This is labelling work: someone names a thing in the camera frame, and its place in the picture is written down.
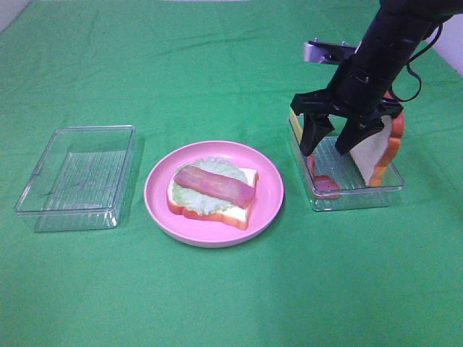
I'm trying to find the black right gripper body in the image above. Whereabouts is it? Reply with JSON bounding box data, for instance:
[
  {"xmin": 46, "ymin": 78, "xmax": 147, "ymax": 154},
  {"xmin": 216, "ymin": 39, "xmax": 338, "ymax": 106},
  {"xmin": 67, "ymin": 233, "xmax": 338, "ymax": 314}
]
[{"xmin": 290, "ymin": 57, "xmax": 404, "ymax": 127}]

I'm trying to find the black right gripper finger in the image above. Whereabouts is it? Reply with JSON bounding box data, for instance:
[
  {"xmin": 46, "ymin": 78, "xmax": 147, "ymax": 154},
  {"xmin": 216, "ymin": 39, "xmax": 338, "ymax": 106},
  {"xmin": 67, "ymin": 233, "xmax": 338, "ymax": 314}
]
[
  {"xmin": 335, "ymin": 119, "xmax": 384, "ymax": 155},
  {"xmin": 300, "ymin": 111, "xmax": 334, "ymax": 156}
]

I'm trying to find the yellow toy cheese slice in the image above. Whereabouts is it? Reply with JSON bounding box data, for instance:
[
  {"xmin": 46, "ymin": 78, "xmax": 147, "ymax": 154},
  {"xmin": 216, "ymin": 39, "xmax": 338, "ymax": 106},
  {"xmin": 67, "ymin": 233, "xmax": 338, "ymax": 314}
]
[{"xmin": 289, "ymin": 108, "xmax": 303, "ymax": 145}]

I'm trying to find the toy bread slice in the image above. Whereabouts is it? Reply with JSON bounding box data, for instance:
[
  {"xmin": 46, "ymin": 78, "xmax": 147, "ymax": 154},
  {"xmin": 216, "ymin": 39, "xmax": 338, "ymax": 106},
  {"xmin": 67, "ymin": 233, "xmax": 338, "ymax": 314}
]
[
  {"xmin": 349, "ymin": 111, "xmax": 404, "ymax": 187},
  {"xmin": 166, "ymin": 157, "xmax": 258, "ymax": 230}
]

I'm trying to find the toy bacon strip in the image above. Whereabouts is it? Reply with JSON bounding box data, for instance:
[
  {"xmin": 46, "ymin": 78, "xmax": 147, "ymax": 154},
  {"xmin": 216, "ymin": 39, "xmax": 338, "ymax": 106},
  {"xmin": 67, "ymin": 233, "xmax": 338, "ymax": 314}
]
[
  {"xmin": 305, "ymin": 154, "xmax": 341, "ymax": 200},
  {"xmin": 174, "ymin": 165, "xmax": 255, "ymax": 208}
]

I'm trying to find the green toy lettuce leaf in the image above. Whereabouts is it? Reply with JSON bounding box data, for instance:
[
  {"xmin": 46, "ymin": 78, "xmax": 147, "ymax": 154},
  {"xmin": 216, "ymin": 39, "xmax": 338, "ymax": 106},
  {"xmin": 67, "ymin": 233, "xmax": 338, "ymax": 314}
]
[{"xmin": 167, "ymin": 157, "xmax": 257, "ymax": 219}]

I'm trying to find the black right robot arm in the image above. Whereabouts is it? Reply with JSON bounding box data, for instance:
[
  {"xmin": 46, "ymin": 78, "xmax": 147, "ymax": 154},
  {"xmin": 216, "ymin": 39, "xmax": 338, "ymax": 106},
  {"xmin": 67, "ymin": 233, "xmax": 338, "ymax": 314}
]
[{"xmin": 290, "ymin": 1, "xmax": 462, "ymax": 155}]

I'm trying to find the clear right plastic container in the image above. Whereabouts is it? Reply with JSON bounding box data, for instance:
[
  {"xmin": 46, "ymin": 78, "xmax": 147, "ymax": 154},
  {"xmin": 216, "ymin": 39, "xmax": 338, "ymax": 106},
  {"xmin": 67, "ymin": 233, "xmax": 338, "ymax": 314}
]
[{"xmin": 289, "ymin": 111, "xmax": 404, "ymax": 212}]

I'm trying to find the clear plastic container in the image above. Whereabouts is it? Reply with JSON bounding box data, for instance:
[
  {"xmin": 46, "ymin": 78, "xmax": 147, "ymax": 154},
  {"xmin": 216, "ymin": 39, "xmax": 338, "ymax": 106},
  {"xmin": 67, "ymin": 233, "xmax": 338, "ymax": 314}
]
[
  {"xmin": 14, "ymin": 125, "xmax": 136, "ymax": 232},
  {"xmin": 289, "ymin": 111, "xmax": 404, "ymax": 212}
]

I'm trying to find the green tablecloth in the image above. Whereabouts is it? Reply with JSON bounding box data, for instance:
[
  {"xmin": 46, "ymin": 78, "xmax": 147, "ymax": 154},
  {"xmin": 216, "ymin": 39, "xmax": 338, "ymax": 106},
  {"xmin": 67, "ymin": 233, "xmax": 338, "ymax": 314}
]
[{"xmin": 1, "ymin": 1, "xmax": 462, "ymax": 346}]

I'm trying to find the pink round plate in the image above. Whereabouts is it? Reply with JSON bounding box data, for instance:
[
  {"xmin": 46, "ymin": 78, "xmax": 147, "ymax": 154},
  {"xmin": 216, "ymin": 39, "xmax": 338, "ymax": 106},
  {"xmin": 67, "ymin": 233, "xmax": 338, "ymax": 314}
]
[{"xmin": 144, "ymin": 140, "xmax": 284, "ymax": 248}]

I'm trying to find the clear left plastic container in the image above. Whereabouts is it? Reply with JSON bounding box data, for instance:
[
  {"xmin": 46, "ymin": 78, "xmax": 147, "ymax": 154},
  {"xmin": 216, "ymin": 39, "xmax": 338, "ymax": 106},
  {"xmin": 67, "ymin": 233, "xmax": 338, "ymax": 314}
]
[{"xmin": 14, "ymin": 125, "xmax": 136, "ymax": 232}]

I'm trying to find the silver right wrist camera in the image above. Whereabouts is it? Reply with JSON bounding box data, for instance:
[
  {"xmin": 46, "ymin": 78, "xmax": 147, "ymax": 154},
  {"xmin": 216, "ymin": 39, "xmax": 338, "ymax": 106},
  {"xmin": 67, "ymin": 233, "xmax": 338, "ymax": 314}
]
[{"xmin": 303, "ymin": 38, "xmax": 357, "ymax": 65}]

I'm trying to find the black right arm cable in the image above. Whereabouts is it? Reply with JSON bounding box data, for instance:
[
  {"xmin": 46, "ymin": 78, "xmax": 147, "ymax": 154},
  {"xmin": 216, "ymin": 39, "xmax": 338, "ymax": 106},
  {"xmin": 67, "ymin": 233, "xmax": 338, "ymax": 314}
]
[{"xmin": 386, "ymin": 14, "xmax": 457, "ymax": 103}]

